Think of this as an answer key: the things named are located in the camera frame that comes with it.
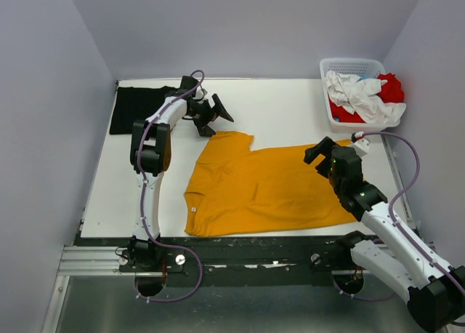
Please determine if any yellow t shirt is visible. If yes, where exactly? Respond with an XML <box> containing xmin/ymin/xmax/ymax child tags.
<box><xmin>185</xmin><ymin>131</ymin><xmax>355</xmax><ymax>237</ymax></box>

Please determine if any aluminium extrusion rail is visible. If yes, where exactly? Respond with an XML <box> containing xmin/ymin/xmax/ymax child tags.
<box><xmin>56</xmin><ymin>242</ymin><xmax>437</xmax><ymax>276</ymax></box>

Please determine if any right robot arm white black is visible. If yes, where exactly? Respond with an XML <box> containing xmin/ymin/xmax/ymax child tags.
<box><xmin>304</xmin><ymin>132</ymin><xmax>464</xmax><ymax>332</ymax></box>

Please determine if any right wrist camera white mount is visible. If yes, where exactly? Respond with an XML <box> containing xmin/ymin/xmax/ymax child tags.
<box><xmin>349</xmin><ymin>132</ymin><xmax>370</xmax><ymax>157</ymax></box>

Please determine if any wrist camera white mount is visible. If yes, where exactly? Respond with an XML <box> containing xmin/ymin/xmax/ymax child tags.
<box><xmin>349</xmin><ymin>132</ymin><xmax>370</xmax><ymax>157</ymax></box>
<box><xmin>193</xmin><ymin>87</ymin><xmax>208</xmax><ymax>101</ymax></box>

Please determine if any folded black t shirt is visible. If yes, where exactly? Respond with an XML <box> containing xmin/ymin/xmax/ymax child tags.
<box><xmin>109</xmin><ymin>86</ymin><xmax>175</xmax><ymax>135</ymax></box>

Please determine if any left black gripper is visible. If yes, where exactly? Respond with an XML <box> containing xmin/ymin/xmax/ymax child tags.
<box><xmin>187</xmin><ymin>95</ymin><xmax>232</xmax><ymax>137</ymax></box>

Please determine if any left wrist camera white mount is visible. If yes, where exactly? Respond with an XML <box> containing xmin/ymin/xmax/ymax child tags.
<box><xmin>193</xmin><ymin>87</ymin><xmax>208</xmax><ymax>101</ymax></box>

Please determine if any white t shirt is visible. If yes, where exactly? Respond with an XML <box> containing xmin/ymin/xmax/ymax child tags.
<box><xmin>324</xmin><ymin>70</ymin><xmax>407</xmax><ymax>127</ymax></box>

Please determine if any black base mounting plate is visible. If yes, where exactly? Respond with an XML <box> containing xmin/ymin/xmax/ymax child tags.
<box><xmin>74</xmin><ymin>231</ymin><xmax>368</xmax><ymax>293</ymax></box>

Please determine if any red t shirt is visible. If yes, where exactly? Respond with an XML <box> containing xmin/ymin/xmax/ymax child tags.
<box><xmin>331</xmin><ymin>72</ymin><xmax>406</xmax><ymax>124</ymax></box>

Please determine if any white plastic laundry basket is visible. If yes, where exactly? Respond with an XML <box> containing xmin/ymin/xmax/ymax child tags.
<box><xmin>320</xmin><ymin>57</ymin><xmax>406</xmax><ymax>133</ymax></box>

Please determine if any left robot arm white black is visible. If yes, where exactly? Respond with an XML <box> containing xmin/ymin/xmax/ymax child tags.
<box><xmin>128</xmin><ymin>70</ymin><xmax>234</xmax><ymax>271</ymax></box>

